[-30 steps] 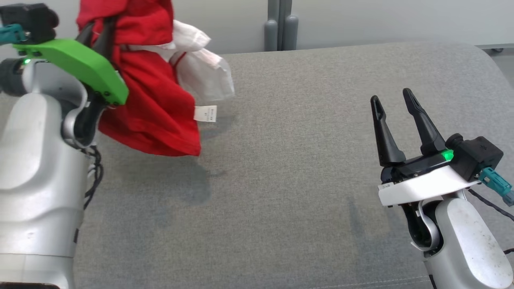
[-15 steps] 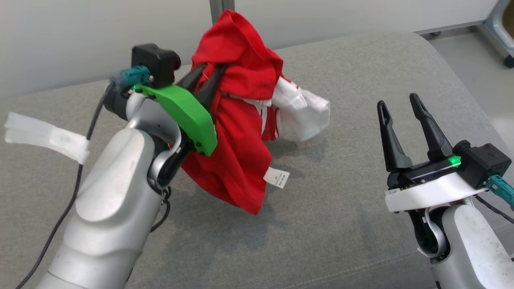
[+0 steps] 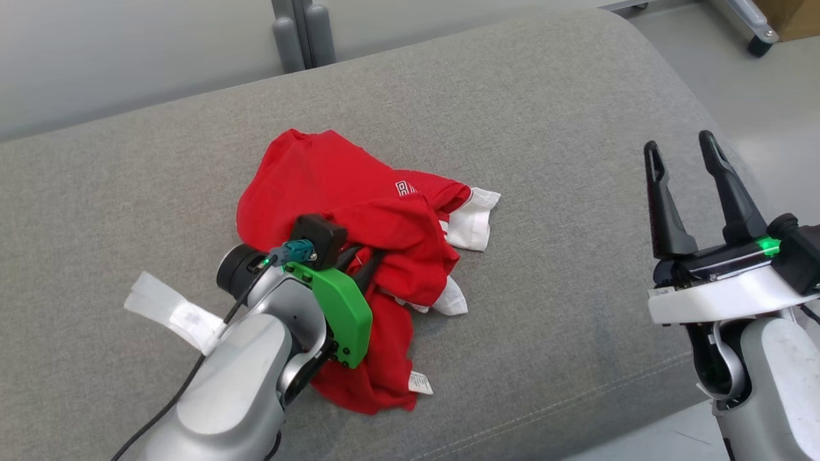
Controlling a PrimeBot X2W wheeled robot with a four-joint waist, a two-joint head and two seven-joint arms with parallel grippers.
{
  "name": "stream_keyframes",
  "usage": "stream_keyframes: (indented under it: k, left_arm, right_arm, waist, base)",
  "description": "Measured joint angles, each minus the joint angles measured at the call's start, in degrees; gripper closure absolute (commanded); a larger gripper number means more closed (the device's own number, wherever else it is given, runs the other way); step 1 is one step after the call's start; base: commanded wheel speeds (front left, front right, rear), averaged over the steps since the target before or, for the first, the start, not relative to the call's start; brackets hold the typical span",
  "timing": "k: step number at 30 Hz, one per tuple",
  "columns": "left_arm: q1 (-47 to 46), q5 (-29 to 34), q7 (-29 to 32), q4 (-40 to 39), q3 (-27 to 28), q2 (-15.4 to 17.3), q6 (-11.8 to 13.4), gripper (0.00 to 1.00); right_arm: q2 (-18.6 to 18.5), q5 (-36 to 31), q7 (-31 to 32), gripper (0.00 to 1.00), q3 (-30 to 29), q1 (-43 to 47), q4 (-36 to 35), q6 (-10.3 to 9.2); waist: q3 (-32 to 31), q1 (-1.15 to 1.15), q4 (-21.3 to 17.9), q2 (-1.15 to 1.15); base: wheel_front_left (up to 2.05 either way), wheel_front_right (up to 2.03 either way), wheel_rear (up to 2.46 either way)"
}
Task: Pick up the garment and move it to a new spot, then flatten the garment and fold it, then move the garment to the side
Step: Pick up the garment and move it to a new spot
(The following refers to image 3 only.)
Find white tape label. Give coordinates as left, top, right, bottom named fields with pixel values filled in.
left=124, top=271, right=225, bottom=355

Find grey partition post rounded feet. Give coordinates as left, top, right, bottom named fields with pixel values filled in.
left=271, top=0, right=337, bottom=73

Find red shirt with white sleeves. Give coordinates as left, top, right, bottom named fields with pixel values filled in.
left=307, top=186, right=502, bottom=416

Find cardboard box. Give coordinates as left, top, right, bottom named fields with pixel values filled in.
left=753, top=0, right=820, bottom=42

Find left cable with teal connector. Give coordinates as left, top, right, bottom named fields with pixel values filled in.
left=112, top=240, right=316, bottom=461

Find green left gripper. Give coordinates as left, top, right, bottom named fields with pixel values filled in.
left=284, top=245, right=386, bottom=371

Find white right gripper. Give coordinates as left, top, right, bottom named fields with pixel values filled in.
left=644, top=130, right=820, bottom=325

